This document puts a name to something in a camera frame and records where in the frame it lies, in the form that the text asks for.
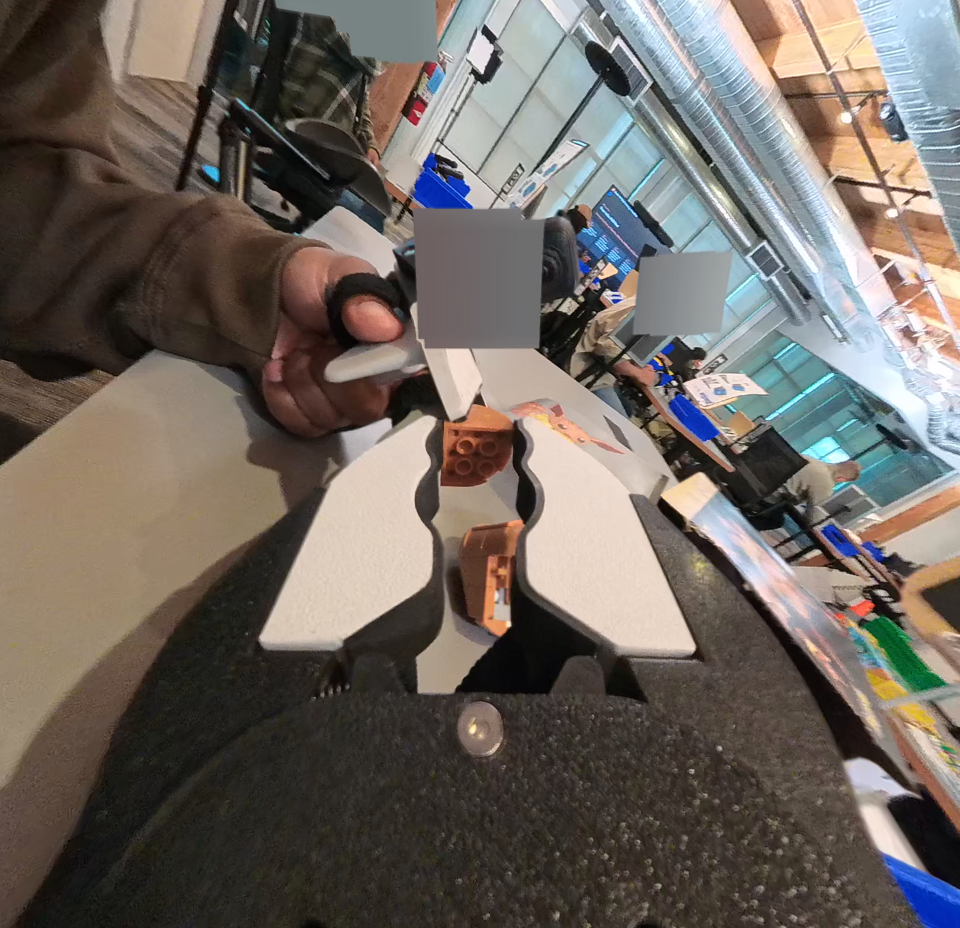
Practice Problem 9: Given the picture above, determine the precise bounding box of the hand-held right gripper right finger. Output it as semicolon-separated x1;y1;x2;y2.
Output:
513;419;699;659

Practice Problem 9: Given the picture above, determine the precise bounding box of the printed cardboard box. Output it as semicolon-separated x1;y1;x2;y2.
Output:
660;471;960;817

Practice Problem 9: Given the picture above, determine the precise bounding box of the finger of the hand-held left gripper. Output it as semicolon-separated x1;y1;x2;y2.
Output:
425;347;484;419
323;341;436;386

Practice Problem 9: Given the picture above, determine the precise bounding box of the brown brick assembly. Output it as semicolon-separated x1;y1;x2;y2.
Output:
458;521;526;637

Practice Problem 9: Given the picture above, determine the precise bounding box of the stack of blue bins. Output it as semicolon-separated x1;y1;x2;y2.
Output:
413;156;474;209

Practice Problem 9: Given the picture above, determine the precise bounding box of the brown rounded brick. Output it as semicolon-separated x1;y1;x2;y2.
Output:
440;407;520;488

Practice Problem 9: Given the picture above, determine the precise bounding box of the blue plastic bin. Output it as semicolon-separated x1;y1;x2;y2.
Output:
882;854;960;928

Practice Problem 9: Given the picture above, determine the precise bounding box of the black computer monitor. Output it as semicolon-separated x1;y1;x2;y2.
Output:
578;186;654;277

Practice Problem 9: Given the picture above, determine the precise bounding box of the fox print instruction booklet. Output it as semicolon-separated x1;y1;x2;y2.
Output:
510;399;631;457

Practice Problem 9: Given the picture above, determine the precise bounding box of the grey desk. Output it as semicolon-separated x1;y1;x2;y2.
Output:
0;209;684;809

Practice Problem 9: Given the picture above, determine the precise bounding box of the person's left hand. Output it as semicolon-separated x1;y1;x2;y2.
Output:
263;246;409;437

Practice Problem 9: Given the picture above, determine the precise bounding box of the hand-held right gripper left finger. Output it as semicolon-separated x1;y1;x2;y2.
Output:
258;416;447;656

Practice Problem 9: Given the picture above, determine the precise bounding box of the silver ventilation duct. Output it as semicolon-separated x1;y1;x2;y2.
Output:
578;0;960;464

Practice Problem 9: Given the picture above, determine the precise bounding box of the black office chair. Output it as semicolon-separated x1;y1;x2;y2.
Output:
225;96;391;232

